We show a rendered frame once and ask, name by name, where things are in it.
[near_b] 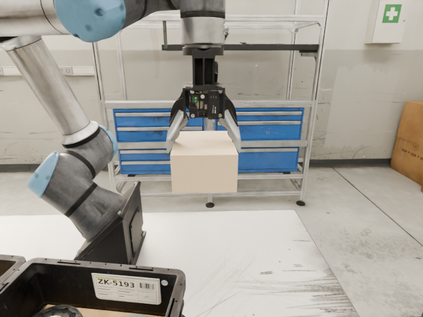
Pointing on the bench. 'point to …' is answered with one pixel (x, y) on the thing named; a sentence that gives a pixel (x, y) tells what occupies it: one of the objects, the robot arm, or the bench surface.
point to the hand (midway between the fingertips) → (203, 151)
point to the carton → (204, 163)
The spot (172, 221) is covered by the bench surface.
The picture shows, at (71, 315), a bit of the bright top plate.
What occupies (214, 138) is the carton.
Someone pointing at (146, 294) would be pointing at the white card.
